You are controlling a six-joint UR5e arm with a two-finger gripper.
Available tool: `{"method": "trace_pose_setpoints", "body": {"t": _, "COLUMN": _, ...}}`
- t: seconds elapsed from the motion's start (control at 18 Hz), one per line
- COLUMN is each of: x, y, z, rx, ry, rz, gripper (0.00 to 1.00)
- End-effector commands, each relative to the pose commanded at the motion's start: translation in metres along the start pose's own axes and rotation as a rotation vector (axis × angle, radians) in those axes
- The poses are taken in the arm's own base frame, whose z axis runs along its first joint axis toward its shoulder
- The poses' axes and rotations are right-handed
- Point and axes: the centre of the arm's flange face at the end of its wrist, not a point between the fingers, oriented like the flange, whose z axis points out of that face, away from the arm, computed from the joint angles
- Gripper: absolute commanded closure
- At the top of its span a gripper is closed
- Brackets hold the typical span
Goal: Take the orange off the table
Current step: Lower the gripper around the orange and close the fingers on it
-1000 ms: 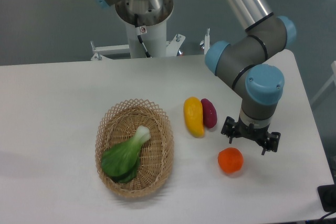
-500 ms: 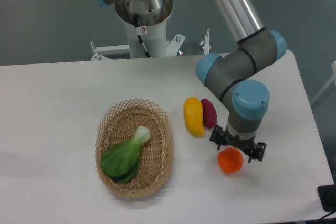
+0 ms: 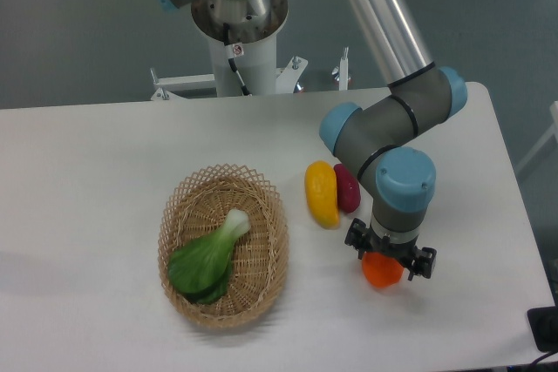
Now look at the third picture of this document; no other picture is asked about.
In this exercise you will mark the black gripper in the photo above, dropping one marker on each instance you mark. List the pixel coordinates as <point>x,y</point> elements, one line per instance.
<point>400,246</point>

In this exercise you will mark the orange fruit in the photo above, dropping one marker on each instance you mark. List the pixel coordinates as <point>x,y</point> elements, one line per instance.
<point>381,271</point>

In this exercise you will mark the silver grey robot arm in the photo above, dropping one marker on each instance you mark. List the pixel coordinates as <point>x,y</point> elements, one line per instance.
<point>372,143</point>

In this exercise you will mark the purple sweet potato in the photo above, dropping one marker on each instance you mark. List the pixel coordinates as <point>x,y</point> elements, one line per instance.
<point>348,189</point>

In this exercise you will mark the yellow mango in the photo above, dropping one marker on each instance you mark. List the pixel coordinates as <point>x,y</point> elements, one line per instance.
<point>320,183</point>

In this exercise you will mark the woven wicker basket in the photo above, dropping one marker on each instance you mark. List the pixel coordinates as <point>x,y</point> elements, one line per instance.
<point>198,206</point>

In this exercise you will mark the black device at table edge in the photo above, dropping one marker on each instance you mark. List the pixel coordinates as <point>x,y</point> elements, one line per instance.
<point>543,324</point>

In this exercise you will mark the green bok choy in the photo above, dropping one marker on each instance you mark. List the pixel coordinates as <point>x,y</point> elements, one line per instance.
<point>202,268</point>

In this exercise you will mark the white frame at right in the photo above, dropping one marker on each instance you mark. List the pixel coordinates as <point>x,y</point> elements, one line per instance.
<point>541,148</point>

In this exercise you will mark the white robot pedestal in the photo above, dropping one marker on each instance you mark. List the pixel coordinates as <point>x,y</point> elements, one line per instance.
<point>242,43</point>

